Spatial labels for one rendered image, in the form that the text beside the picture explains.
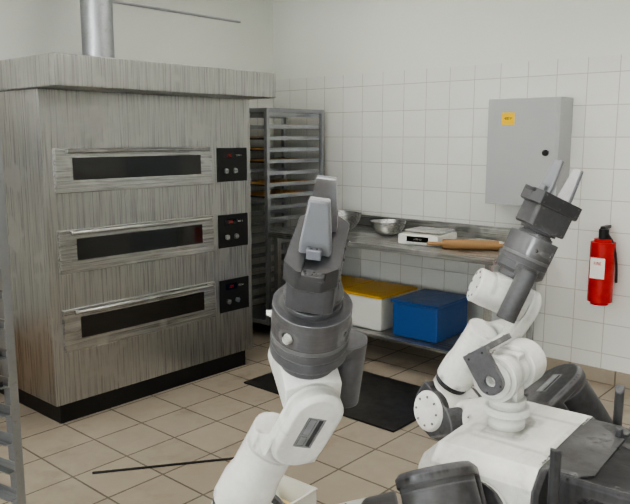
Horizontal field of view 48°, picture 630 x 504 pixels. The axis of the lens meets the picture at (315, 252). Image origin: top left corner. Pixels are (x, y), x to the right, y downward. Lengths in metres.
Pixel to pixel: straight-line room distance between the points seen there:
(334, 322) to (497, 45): 4.57
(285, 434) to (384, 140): 4.97
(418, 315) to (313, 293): 4.18
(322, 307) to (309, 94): 5.52
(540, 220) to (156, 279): 3.41
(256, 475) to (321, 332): 0.23
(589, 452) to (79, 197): 3.46
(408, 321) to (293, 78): 2.50
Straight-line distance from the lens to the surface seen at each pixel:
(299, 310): 0.73
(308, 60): 6.24
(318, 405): 0.80
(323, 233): 0.69
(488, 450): 0.98
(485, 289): 1.30
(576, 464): 0.98
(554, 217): 1.32
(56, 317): 4.15
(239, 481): 0.92
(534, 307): 1.32
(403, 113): 5.60
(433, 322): 4.84
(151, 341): 4.53
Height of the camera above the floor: 1.60
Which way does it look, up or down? 9 degrees down
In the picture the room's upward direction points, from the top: straight up
